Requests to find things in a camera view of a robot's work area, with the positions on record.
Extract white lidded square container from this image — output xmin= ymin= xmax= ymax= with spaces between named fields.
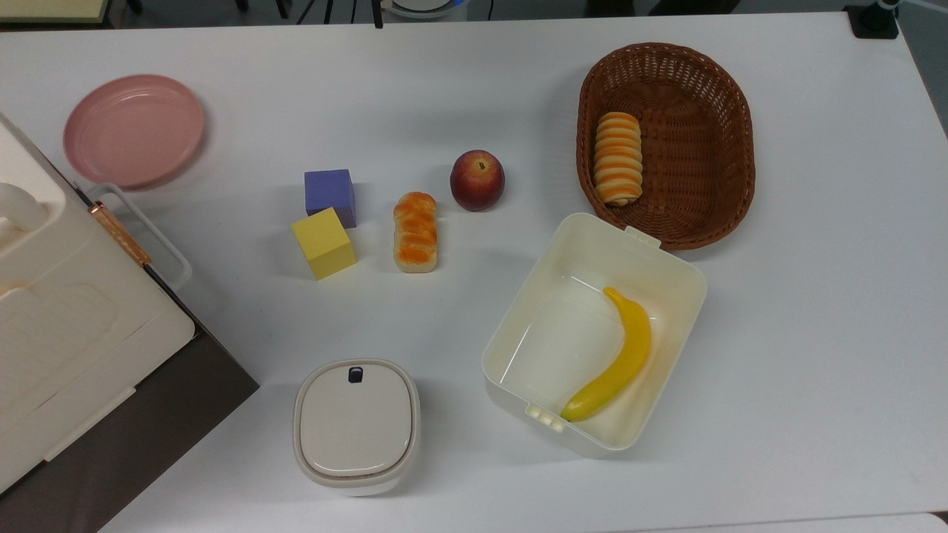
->
xmin=293 ymin=358 xmax=421 ymax=497

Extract yellow banana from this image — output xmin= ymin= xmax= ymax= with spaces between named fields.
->
xmin=560 ymin=286 xmax=653 ymax=423

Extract purple cube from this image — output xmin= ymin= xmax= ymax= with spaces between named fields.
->
xmin=304 ymin=169 xmax=358 ymax=229

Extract black tripod legs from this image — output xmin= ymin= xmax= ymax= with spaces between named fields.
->
xmin=296 ymin=0 xmax=386 ymax=30

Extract cream plastic open box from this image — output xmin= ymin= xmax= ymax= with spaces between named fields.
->
xmin=481 ymin=212 xmax=708 ymax=457

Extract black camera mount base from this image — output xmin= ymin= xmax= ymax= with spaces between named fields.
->
xmin=844 ymin=0 xmax=901 ymax=40

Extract striped spiral bread roll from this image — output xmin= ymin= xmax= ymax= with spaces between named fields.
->
xmin=593 ymin=112 xmax=644 ymax=207

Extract cream toaster oven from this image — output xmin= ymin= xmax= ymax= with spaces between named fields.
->
xmin=0 ymin=111 xmax=261 ymax=533

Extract brown wicker basket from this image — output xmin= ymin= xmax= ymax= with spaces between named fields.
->
xmin=575 ymin=42 xmax=757 ymax=251

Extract yellow cube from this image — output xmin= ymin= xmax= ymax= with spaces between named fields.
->
xmin=291 ymin=207 xmax=358 ymax=281

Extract yellow board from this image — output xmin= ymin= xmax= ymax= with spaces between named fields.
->
xmin=0 ymin=0 xmax=110 ymax=23

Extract pink round plate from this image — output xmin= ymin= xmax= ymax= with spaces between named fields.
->
xmin=63 ymin=74 xmax=206 ymax=190

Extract orange braided bread loaf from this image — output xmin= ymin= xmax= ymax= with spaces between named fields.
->
xmin=393 ymin=191 xmax=439 ymax=274

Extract white round base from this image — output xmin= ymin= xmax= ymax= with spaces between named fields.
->
xmin=388 ymin=0 xmax=466 ymax=20

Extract red apple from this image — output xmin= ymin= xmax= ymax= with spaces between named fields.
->
xmin=450 ymin=150 xmax=506 ymax=212

